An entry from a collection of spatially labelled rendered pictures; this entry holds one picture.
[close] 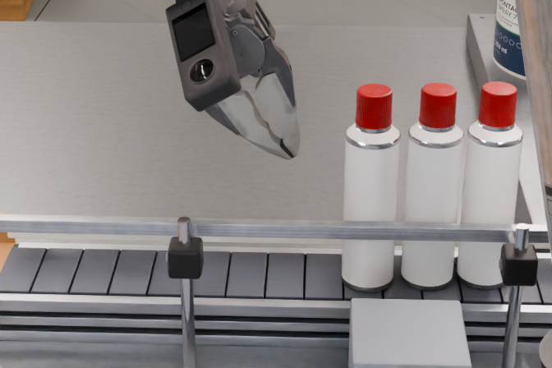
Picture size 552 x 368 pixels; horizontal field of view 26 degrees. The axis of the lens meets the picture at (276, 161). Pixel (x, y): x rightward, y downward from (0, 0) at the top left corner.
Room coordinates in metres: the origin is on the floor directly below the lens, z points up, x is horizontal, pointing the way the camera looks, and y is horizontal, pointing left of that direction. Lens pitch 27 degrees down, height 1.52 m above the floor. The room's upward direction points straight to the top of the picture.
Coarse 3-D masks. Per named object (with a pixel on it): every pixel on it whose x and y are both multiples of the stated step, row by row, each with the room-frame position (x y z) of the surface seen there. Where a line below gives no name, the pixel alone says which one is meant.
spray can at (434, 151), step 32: (448, 96) 1.00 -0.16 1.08; (416, 128) 1.01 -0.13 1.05; (448, 128) 1.00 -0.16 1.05; (416, 160) 0.99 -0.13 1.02; (448, 160) 0.99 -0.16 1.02; (416, 192) 0.99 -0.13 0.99; (448, 192) 0.99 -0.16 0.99; (416, 256) 0.99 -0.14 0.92; (448, 256) 0.99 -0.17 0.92; (416, 288) 0.99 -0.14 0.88
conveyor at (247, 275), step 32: (32, 256) 1.05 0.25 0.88; (64, 256) 1.05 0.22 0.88; (96, 256) 1.05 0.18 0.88; (128, 256) 1.05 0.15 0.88; (160, 256) 1.05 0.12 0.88; (224, 256) 1.05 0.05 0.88; (256, 256) 1.05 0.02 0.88; (288, 256) 1.05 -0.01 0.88; (320, 256) 1.05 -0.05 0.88; (0, 288) 0.99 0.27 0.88; (32, 288) 0.99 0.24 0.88; (64, 288) 0.99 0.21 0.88; (96, 288) 0.99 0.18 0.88; (128, 288) 0.99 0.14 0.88; (160, 288) 0.99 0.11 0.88; (224, 288) 0.99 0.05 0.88; (256, 288) 0.99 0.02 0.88; (288, 288) 0.99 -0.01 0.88; (320, 288) 0.99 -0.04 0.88; (448, 288) 0.99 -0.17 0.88; (544, 288) 0.99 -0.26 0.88
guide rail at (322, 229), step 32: (0, 224) 0.98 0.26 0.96; (32, 224) 0.98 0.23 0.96; (64, 224) 0.98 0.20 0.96; (96, 224) 0.98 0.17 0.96; (128, 224) 0.98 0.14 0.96; (160, 224) 0.98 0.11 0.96; (192, 224) 0.98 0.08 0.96; (224, 224) 0.98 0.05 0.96; (256, 224) 0.98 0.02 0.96; (288, 224) 0.98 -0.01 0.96; (320, 224) 0.98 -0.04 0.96; (352, 224) 0.98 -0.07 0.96; (384, 224) 0.98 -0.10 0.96; (416, 224) 0.98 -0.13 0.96; (448, 224) 0.98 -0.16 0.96; (480, 224) 0.98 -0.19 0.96; (512, 224) 0.98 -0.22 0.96
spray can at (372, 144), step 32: (384, 96) 1.00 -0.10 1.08; (352, 128) 1.01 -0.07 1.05; (384, 128) 1.00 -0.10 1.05; (352, 160) 0.99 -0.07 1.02; (384, 160) 0.99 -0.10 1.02; (352, 192) 0.99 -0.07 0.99; (384, 192) 0.99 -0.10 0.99; (352, 256) 0.99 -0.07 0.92; (384, 256) 0.99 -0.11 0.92; (352, 288) 0.99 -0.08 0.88; (384, 288) 0.99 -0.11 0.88
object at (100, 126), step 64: (0, 64) 1.70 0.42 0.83; (64, 64) 1.70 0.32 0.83; (128, 64) 1.70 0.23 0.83; (320, 64) 1.70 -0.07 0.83; (384, 64) 1.70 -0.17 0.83; (448, 64) 1.70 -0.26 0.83; (0, 128) 1.47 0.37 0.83; (64, 128) 1.47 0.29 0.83; (128, 128) 1.47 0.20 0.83; (192, 128) 1.47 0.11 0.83; (320, 128) 1.47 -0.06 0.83; (0, 192) 1.28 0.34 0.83; (64, 192) 1.28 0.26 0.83; (128, 192) 1.28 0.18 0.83; (192, 192) 1.28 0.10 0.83; (256, 192) 1.28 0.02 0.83; (320, 192) 1.28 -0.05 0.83
